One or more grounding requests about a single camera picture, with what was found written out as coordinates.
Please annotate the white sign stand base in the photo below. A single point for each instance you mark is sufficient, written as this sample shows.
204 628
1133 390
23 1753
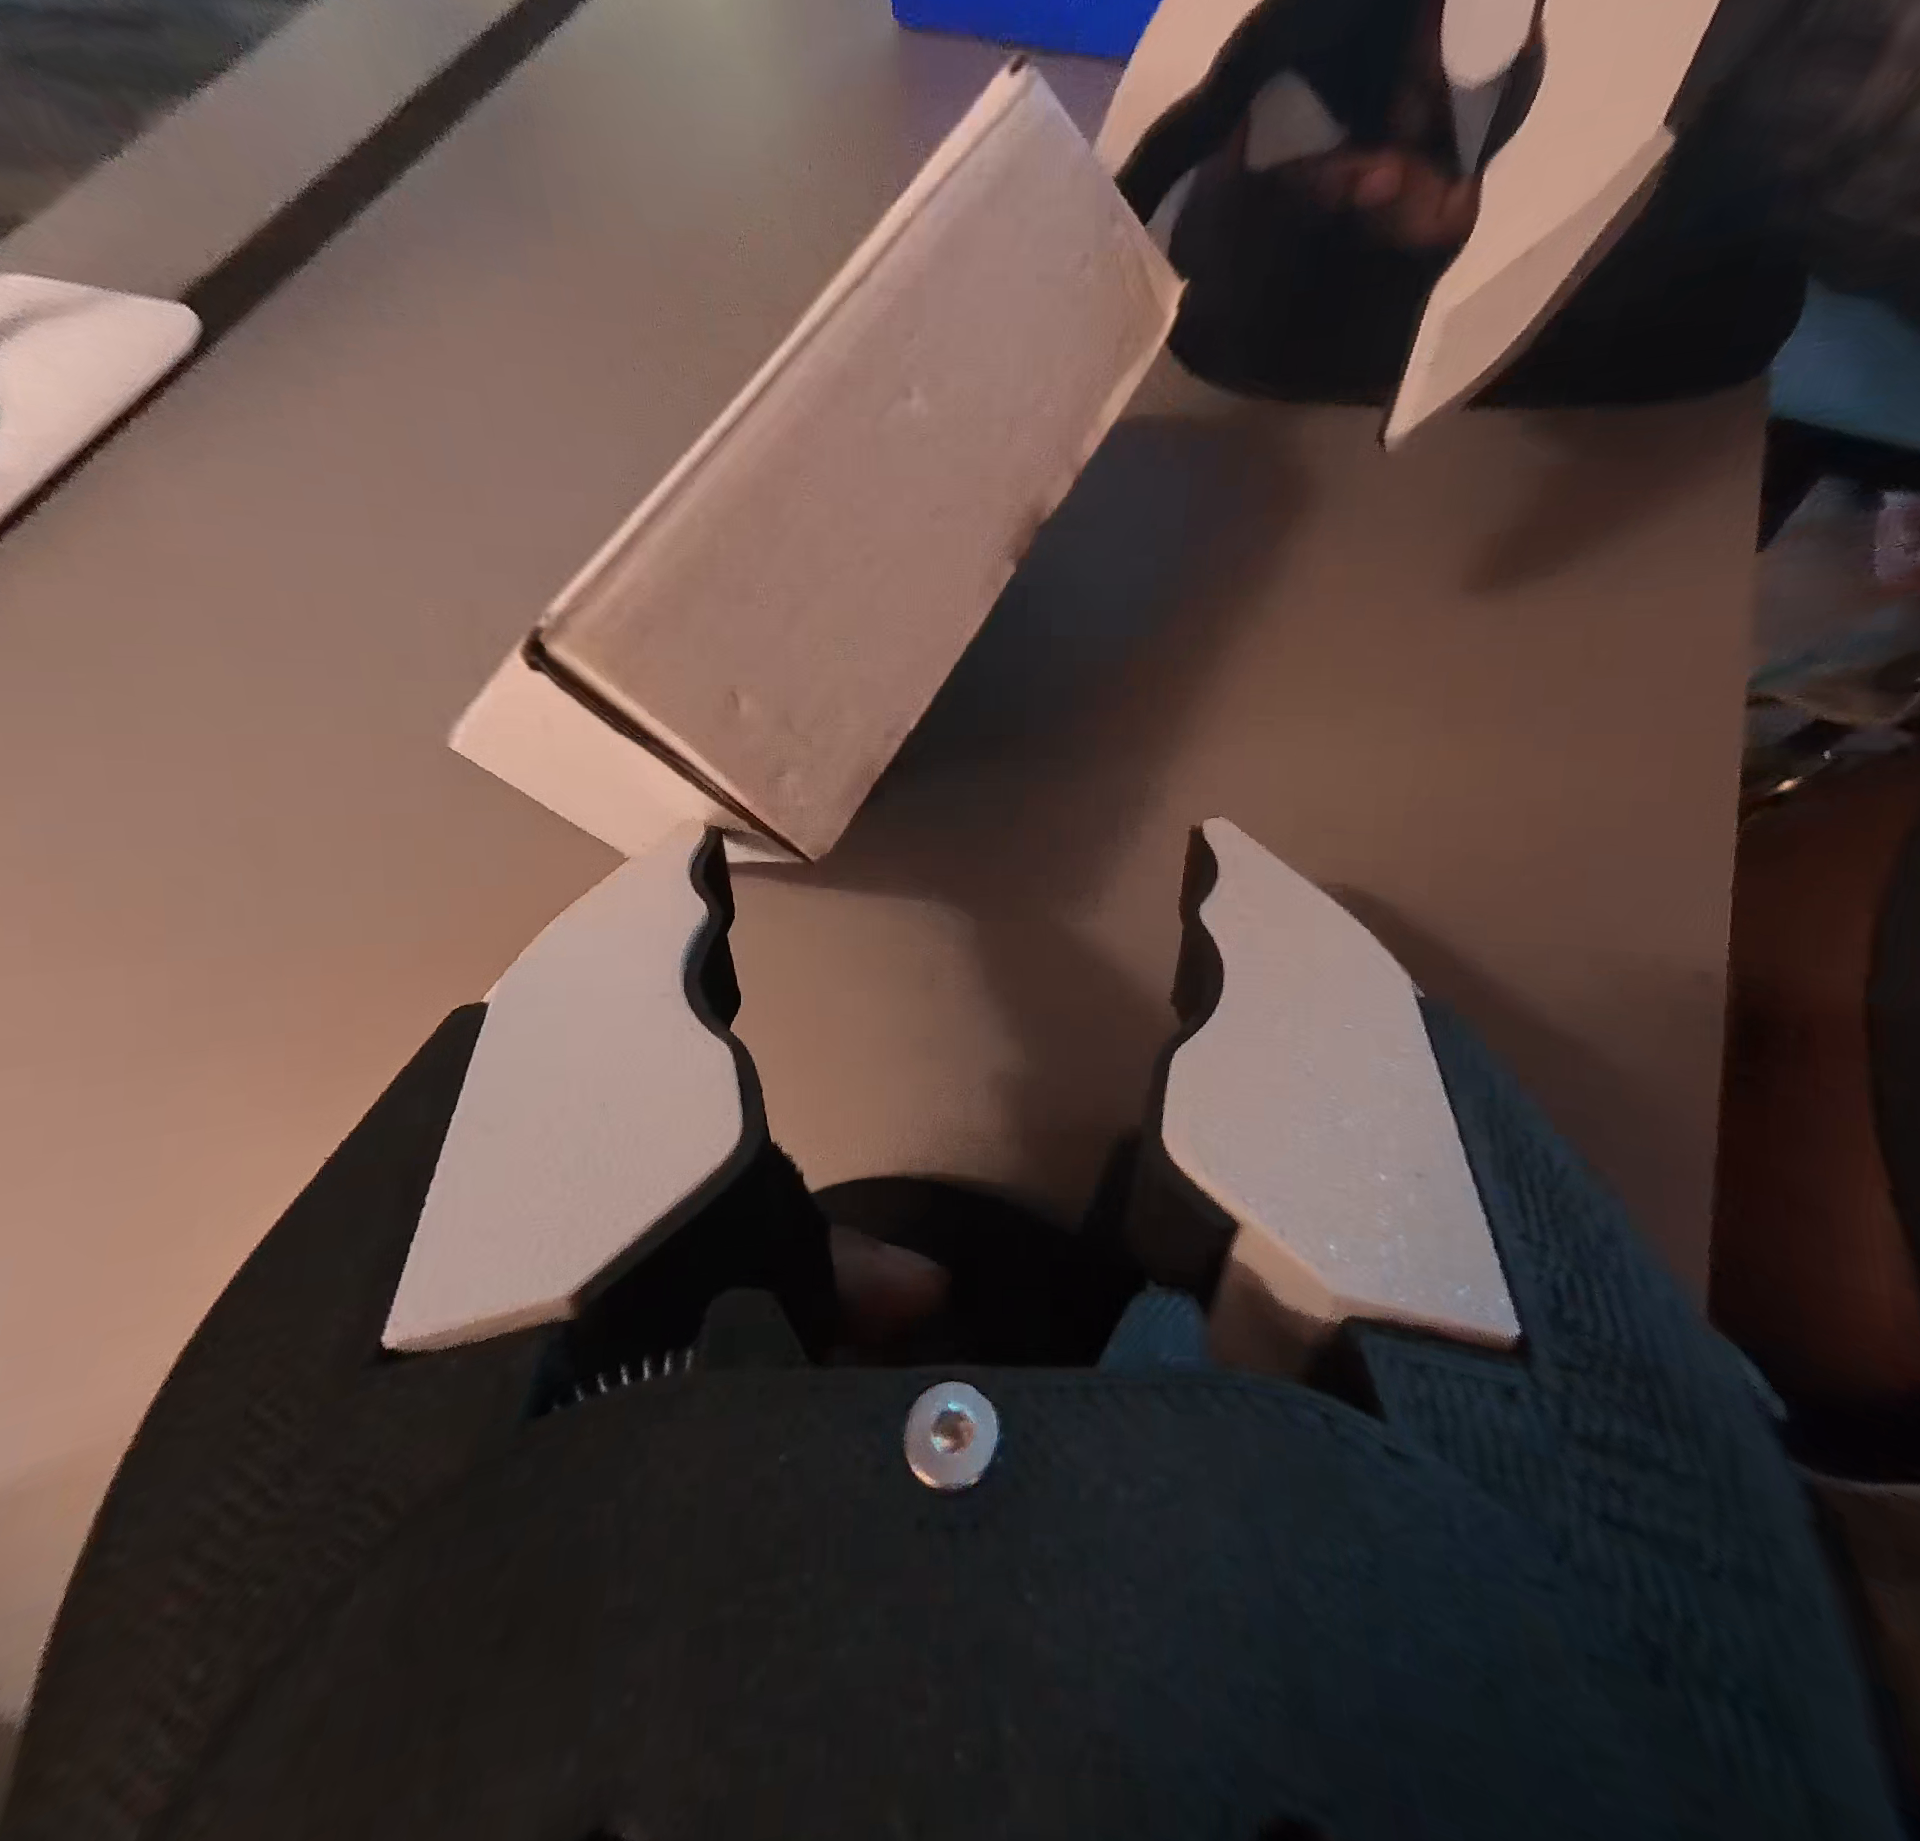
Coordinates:
75 372

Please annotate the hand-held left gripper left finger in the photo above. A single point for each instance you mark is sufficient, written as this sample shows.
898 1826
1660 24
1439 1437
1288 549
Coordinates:
587 1122

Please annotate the white cardboard mailer box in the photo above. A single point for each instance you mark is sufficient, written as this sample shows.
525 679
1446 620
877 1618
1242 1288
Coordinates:
902 492

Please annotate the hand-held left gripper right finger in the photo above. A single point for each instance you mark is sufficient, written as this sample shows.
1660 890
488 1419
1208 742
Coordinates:
1320 1122

